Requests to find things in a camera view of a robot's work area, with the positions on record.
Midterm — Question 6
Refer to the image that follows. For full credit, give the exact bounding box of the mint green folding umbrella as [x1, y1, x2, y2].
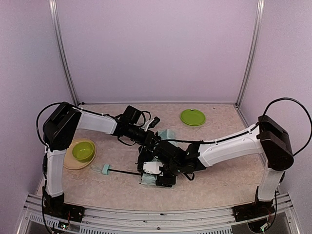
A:
[91, 129, 176, 186]

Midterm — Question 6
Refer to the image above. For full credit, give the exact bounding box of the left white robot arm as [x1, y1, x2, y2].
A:
[42, 102, 160, 198]

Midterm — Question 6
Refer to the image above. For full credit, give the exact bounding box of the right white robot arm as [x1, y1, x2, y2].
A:
[137, 115, 294, 202]

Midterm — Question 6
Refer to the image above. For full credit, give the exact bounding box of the green plate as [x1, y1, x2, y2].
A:
[180, 109, 206, 126]

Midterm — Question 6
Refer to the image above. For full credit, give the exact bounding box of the green bowl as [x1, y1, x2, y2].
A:
[72, 141, 96, 163]

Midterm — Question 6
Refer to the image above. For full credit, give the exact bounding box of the beige plate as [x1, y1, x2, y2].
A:
[63, 138, 97, 170]

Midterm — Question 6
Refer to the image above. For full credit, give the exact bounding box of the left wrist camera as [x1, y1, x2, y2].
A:
[147, 117, 160, 129]

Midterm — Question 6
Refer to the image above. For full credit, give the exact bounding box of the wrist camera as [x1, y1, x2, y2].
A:
[147, 117, 160, 129]
[143, 161, 164, 176]

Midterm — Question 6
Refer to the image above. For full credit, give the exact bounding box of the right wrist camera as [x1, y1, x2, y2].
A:
[143, 161, 164, 176]

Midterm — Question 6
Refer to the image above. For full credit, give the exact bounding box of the aluminium front rail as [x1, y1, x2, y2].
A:
[14, 194, 302, 234]

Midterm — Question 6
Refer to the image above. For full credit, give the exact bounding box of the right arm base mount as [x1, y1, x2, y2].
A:
[232, 187, 277, 222]

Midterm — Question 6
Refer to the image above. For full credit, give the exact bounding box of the left camera cable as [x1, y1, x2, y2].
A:
[36, 101, 64, 147]

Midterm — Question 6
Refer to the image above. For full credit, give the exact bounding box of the camera cable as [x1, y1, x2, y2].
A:
[165, 97, 312, 156]
[36, 101, 64, 147]

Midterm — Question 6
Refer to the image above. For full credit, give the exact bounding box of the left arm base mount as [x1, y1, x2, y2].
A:
[42, 187, 85, 223]

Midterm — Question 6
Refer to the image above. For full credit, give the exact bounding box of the right camera cable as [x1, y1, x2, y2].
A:
[165, 97, 312, 156]

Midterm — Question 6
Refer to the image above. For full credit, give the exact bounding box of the left aluminium frame post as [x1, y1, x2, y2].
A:
[48, 0, 79, 106]

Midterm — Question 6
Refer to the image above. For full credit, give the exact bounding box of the aluminium frame post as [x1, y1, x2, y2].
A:
[235, 0, 265, 109]
[48, 0, 79, 106]

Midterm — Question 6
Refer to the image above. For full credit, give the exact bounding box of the right aluminium frame post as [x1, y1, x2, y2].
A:
[235, 0, 265, 109]

